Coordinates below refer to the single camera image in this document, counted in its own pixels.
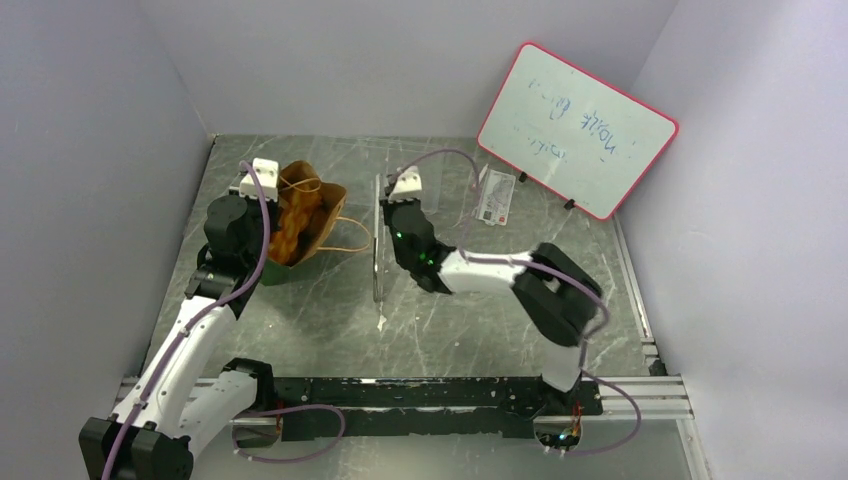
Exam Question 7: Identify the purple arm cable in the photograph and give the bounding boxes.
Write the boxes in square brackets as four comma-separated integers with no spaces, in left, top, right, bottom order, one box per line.
[396,148,644,458]
[99,160,347,480]

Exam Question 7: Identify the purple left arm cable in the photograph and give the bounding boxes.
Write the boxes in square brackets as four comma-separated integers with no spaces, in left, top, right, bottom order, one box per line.
[99,160,347,480]

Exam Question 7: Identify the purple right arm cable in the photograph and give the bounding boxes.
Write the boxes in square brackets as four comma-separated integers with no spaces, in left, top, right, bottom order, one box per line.
[396,148,644,458]

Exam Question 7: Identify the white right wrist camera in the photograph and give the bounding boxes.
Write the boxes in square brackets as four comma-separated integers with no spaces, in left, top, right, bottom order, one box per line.
[384,166,423,203]

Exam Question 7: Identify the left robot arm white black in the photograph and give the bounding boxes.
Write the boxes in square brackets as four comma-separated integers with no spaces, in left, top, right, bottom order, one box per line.
[78,194,278,479]

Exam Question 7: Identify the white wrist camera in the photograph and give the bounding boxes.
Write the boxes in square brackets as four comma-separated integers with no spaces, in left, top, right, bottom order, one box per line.
[237,158,280,203]
[384,166,423,203]

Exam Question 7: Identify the white ruler package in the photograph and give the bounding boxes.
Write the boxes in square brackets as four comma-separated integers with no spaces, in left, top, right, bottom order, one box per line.
[475,170,517,226]

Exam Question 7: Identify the white pink marker pen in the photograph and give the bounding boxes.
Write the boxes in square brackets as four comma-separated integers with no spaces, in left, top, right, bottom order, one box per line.
[469,165,489,193]

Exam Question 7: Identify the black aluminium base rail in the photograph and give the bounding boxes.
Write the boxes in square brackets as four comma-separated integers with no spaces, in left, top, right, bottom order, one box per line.
[119,374,694,443]

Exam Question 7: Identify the silver metal tongs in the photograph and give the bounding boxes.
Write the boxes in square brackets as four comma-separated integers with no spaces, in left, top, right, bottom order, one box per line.
[372,174,383,305]

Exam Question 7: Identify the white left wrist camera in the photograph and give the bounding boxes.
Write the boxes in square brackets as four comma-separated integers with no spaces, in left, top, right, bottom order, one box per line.
[237,158,280,203]

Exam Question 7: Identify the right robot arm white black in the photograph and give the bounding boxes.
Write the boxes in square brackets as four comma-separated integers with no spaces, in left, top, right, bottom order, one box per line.
[379,199,609,416]

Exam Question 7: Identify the pink framed whiteboard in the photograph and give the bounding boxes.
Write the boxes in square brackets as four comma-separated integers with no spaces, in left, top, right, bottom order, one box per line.
[477,42,679,220]

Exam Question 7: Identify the aluminium side rail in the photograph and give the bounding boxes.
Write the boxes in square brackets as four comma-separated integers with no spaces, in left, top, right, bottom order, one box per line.
[611,215,668,377]

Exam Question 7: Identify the green paper bag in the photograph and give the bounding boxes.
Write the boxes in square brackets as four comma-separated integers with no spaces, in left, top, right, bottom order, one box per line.
[260,160,373,286]

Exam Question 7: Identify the orange fake bread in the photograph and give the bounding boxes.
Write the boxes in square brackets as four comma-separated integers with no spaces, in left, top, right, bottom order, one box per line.
[269,190,323,265]

